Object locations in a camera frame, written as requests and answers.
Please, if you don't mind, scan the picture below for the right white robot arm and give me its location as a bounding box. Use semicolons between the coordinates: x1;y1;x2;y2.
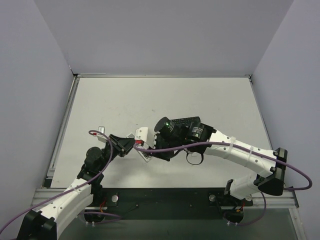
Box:
153;116;288;200

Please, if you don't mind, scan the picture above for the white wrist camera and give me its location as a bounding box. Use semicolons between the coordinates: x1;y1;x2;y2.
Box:
95;126;107;144
134;127;157;149

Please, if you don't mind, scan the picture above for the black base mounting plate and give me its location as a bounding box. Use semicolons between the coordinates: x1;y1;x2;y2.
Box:
85;187;253;222

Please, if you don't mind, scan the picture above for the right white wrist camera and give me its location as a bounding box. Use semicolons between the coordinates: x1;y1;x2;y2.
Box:
134;127;157;149

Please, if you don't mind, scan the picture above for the white remote control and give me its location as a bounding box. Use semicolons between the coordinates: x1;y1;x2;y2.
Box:
126;133;152;163

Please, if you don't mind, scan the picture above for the black tv remote control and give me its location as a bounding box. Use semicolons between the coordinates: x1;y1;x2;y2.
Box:
171;116;201;127

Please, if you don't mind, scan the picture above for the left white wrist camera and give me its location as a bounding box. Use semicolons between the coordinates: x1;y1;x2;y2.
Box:
95;126;107;144

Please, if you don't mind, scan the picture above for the aluminium front rail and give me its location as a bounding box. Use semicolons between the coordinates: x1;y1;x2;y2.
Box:
31;188;300;209

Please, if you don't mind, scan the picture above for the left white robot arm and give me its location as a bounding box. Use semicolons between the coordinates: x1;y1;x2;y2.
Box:
17;130;135;240

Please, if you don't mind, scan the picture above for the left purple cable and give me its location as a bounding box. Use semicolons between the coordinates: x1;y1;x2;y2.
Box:
0;129;123;232

